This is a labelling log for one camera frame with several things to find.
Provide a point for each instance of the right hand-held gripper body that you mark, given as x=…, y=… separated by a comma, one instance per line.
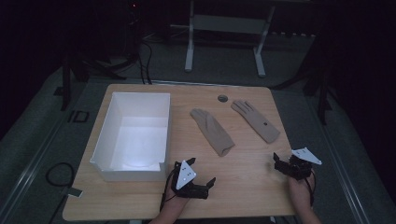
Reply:
x=300, y=166

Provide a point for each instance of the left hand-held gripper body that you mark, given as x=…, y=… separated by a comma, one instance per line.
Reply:
x=186, y=177

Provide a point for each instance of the plain beige glove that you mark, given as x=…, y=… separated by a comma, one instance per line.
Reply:
x=211, y=130

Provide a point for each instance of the beige glove with black dot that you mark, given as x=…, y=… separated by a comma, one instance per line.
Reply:
x=255, y=119

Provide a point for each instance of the white plastic storage box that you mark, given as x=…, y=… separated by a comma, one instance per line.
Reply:
x=137, y=140

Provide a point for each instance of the person's right hand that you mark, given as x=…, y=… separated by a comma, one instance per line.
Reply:
x=300, y=191

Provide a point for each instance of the person's left hand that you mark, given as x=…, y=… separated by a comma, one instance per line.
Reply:
x=174, y=203

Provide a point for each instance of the round grey table grommet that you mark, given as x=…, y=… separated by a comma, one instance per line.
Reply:
x=222, y=98

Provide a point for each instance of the black tripod stand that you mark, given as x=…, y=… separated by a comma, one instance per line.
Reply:
x=93, y=67
x=322, y=84

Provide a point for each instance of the grey tape piece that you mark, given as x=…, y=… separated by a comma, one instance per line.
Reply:
x=74, y=192

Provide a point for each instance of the black rectangular floor bracket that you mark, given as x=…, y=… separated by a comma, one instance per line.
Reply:
x=74, y=116

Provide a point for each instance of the white metal desk frame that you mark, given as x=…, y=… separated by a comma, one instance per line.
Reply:
x=229, y=24

